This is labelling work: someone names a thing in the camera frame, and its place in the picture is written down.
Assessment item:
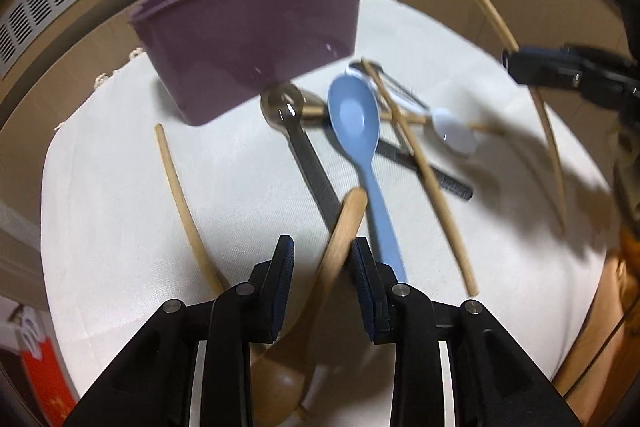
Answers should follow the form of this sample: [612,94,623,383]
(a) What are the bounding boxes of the wooden spoon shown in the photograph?
[252,187,368,426]

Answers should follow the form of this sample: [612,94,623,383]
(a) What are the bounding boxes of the white black measuring spoon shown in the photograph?
[370,62,477,157]

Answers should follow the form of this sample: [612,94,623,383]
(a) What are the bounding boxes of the blue plastic spoon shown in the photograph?
[328,75,409,283]

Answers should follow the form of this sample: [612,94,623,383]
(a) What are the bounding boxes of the metal spoon black handle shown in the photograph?
[260,83,342,231]

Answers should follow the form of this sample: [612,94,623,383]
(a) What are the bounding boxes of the red box on floor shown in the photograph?
[21,337,77,426]

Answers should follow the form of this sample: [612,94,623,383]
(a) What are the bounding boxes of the white table cloth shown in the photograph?
[41,0,617,392]

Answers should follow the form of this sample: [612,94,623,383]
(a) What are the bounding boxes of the white slippers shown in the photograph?
[9,305,47,361]

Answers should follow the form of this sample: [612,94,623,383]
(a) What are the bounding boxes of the purple utensil holder box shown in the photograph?
[130,0,360,127]

